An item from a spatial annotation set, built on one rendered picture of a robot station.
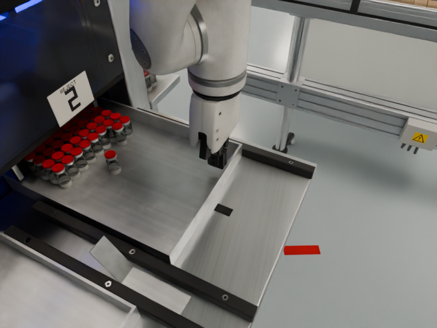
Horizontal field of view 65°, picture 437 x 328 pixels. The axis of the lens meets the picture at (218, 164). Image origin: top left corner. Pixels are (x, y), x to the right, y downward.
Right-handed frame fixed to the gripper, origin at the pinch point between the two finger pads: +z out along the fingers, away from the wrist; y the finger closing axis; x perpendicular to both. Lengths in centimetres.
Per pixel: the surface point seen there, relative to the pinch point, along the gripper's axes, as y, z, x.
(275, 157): -6.7, 2.4, 8.9
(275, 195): 0.2, 4.4, 11.7
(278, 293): -23, 92, 16
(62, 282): 29.3, 4.2, -10.6
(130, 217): 15.6, 4.2, -8.5
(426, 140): -79, 43, 47
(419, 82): -143, 56, 45
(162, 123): -5.5, 2.4, -15.6
